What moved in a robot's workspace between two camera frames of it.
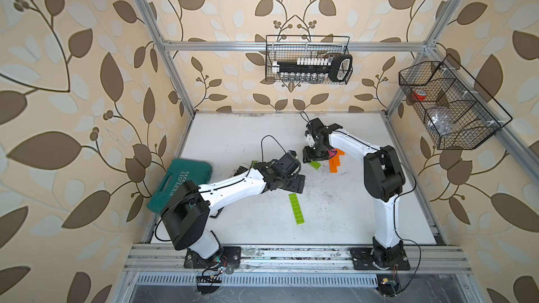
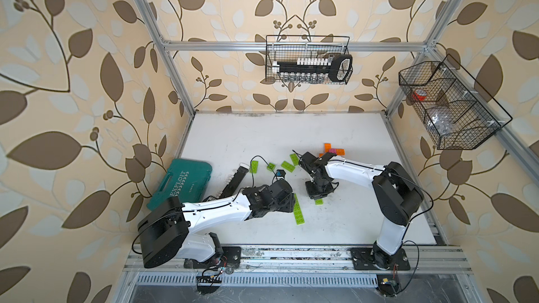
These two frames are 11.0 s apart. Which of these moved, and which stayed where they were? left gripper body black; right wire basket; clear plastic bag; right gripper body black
Moved: right gripper body black; left gripper body black
Stayed: clear plastic bag; right wire basket
